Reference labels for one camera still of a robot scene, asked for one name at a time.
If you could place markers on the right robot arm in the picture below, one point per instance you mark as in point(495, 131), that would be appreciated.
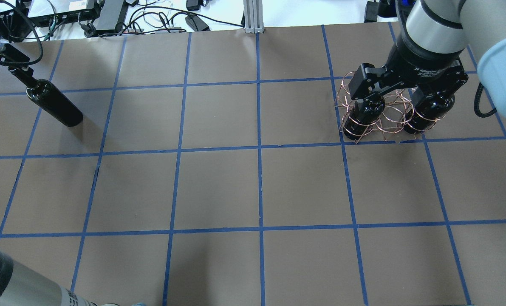
point(449, 26)

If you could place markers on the dark wine bottle in basket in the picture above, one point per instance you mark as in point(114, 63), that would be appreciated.
point(361, 118)

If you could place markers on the aluminium frame post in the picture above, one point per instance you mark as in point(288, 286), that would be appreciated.
point(253, 16)

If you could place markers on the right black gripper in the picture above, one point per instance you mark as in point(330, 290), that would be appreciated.
point(425, 63)

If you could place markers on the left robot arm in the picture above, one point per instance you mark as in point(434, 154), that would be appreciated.
point(20, 285)

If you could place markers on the dark green wine bottle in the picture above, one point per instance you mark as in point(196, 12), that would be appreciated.
point(45, 95)

